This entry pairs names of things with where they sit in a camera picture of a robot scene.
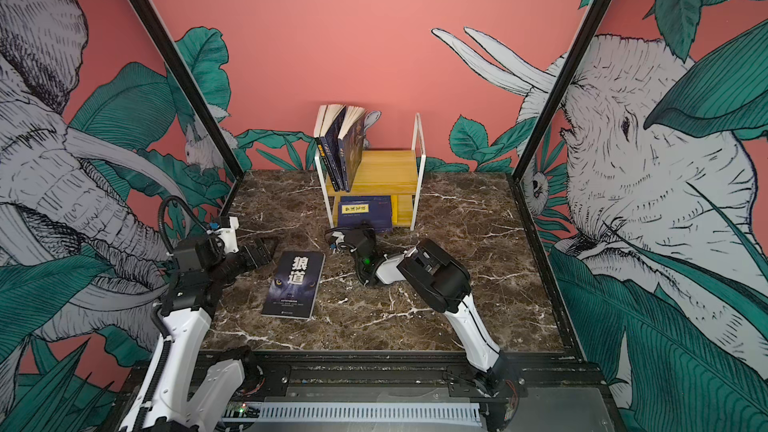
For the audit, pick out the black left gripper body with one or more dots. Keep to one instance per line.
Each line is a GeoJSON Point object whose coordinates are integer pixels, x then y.
{"type": "Point", "coordinates": [228, 266]}

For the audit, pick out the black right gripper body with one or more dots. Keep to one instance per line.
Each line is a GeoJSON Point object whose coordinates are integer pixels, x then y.
{"type": "Point", "coordinates": [370, 232]}

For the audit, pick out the navy book with yellow label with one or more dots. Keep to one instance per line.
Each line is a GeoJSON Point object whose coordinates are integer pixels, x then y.
{"type": "Point", "coordinates": [375, 211]}

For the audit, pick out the dark purple book white strip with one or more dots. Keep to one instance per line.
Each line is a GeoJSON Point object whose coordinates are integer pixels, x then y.
{"type": "Point", "coordinates": [293, 287]}

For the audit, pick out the purple book with old man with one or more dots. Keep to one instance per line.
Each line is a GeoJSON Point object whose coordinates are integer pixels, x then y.
{"type": "Point", "coordinates": [329, 137]}

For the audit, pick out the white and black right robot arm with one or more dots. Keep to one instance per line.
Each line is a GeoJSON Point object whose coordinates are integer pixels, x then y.
{"type": "Point", "coordinates": [444, 285]}

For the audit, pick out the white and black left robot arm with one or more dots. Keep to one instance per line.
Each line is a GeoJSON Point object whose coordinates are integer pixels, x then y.
{"type": "Point", "coordinates": [165, 401]}

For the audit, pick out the yellow cartoon cover book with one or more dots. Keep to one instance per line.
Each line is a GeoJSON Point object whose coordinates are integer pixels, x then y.
{"type": "Point", "coordinates": [402, 210]}

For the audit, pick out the dark brown standing book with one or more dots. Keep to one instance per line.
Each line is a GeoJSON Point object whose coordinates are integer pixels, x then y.
{"type": "Point", "coordinates": [317, 129]}

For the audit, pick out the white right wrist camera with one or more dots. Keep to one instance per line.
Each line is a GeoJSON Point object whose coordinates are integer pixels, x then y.
{"type": "Point", "coordinates": [335, 237]}

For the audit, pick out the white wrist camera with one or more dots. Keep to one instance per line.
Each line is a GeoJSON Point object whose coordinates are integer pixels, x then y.
{"type": "Point", "coordinates": [225, 227]}
{"type": "Point", "coordinates": [335, 237]}

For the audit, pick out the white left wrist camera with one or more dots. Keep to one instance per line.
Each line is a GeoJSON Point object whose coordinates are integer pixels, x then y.
{"type": "Point", "coordinates": [225, 227]}

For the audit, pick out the white frame wooden bookshelf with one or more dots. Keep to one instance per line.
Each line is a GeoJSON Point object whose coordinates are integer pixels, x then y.
{"type": "Point", "coordinates": [381, 173]}

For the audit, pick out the white slotted cable duct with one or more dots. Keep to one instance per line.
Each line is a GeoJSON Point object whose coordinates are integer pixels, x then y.
{"type": "Point", "coordinates": [464, 414]}

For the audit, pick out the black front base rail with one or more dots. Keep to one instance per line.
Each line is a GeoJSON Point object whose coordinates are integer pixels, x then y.
{"type": "Point", "coordinates": [530, 370]}

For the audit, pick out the black left frame post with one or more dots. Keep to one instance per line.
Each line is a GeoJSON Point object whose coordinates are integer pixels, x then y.
{"type": "Point", "coordinates": [156, 29]}

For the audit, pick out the black frame post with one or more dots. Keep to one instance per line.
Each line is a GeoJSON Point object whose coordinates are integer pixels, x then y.
{"type": "Point", "coordinates": [587, 30]}
{"type": "Point", "coordinates": [156, 29]}

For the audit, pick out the black right frame post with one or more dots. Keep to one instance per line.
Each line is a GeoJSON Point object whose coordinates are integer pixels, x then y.
{"type": "Point", "coordinates": [587, 30]}

